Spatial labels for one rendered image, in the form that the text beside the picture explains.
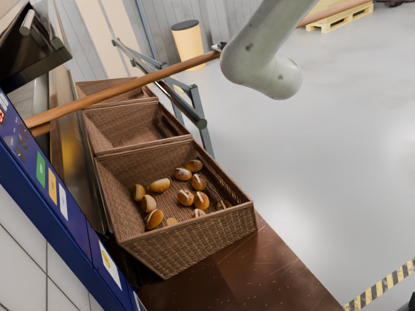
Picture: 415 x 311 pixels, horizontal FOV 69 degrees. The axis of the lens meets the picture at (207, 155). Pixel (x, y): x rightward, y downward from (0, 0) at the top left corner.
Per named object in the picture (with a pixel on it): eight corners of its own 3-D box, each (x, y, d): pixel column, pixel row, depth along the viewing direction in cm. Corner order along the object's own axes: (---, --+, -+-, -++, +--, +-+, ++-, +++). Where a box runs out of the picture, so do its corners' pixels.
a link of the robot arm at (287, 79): (298, 110, 79) (319, 70, 75) (264, 97, 72) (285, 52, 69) (267, 94, 90) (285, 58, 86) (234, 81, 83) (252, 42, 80)
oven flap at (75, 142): (101, 244, 82) (40, 207, 70) (66, 74, 222) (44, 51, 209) (113, 233, 82) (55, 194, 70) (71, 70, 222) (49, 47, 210)
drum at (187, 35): (201, 60, 466) (192, 18, 431) (212, 65, 436) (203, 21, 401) (178, 68, 457) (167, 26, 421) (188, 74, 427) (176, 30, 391)
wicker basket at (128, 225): (144, 294, 106) (113, 245, 89) (113, 200, 149) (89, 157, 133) (260, 229, 117) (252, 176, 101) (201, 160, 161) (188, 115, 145)
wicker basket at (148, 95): (98, 144, 199) (79, 107, 183) (88, 113, 242) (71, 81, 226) (165, 116, 211) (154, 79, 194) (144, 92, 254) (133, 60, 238)
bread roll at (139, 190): (136, 180, 146) (146, 182, 148) (131, 190, 148) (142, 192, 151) (136, 193, 138) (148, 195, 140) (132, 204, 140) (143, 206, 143)
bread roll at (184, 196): (175, 199, 139) (171, 190, 136) (186, 191, 142) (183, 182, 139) (186, 210, 132) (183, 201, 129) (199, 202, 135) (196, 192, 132)
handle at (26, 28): (47, 53, 57) (39, 58, 57) (47, 29, 83) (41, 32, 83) (25, 24, 54) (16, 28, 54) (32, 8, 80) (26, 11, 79)
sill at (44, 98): (33, 199, 68) (23, 186, 65) (42, 47, 208) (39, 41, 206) (60, 187, 69) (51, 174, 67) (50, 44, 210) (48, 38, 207)
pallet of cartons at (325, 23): (339, 8, 534) (340, -16, 512) (378, 12, 472) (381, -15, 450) (288, 27, 506) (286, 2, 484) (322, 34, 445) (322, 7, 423)
